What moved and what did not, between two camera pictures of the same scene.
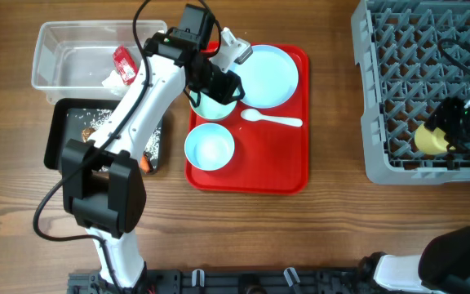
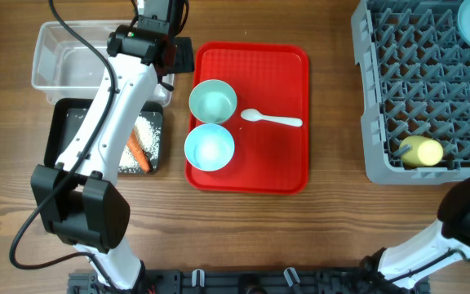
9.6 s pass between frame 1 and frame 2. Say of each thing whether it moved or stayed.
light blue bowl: stayed
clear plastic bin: stayed
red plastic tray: stayed
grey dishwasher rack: stayed
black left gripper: moved
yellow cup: moved
